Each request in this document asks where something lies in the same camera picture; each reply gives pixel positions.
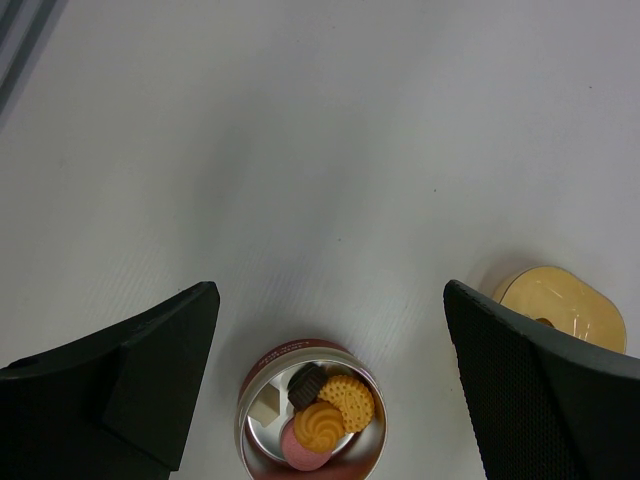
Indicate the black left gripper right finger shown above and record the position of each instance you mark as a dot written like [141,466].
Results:
[543,404]

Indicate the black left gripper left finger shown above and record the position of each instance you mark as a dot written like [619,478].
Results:
[116,404]

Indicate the white cube sweet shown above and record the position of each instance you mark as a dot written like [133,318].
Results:
[265,408]

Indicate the round ridged biscuit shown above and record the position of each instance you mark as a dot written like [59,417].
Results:
[352,398]

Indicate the dark chocolate piece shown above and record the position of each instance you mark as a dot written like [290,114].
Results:
[305,385]

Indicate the pink round cookie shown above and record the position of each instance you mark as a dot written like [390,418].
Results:
[298,457]

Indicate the swirl butter cookie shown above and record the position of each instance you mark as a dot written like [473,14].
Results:
[319,427]

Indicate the chocolate chip cookie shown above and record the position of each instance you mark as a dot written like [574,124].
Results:
[544,321]

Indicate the steel round lunch box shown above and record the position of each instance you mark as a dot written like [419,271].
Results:
[356,455]

